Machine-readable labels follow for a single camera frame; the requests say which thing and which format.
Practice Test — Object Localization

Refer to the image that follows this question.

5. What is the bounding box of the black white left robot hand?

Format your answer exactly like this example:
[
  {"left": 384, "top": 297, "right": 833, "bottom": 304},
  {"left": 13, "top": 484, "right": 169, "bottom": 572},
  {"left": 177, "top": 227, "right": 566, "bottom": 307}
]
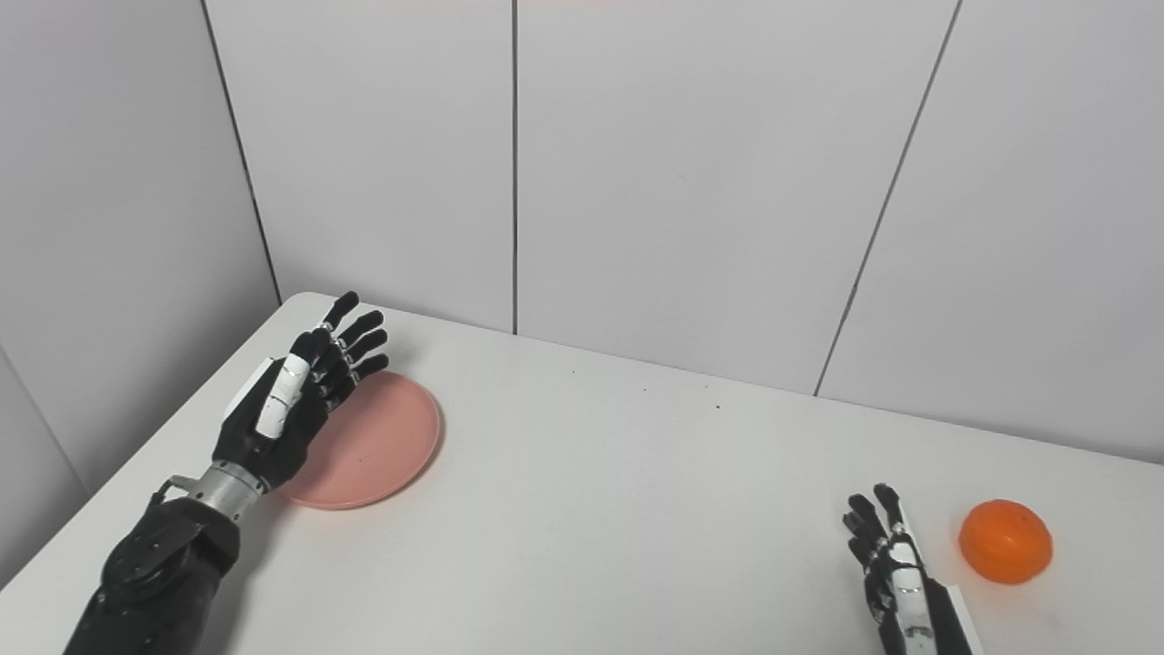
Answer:
[{"left": 211, "top": 291, "right": 390, "bottom": 493}]

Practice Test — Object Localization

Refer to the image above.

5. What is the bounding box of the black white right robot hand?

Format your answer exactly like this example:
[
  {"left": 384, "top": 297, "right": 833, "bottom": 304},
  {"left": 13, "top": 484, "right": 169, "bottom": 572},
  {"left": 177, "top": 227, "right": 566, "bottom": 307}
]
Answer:
[{"left": 841, "top": 483, "right": 988, "bottom": 655}]

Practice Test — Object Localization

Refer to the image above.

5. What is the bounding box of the pink round plate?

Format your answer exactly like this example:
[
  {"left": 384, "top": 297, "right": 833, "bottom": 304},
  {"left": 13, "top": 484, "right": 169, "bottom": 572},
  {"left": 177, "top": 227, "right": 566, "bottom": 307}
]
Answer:
[{"left": 277, "top": 368, "right": 444, "bottom": 511}]

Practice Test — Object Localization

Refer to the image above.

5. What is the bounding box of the orange fruit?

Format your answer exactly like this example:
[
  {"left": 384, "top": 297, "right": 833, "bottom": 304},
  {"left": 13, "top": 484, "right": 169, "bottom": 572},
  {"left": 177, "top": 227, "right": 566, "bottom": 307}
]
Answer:
[{"left": 958, "top": 499, "right": 1055, "bottom": 586}]

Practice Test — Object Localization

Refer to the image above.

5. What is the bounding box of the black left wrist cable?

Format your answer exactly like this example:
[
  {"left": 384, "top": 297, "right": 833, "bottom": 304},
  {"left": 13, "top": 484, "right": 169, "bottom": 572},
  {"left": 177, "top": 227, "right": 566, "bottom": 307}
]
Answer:
[{"left": 148, "top": 475, "right": 203, "bottom": 507}]

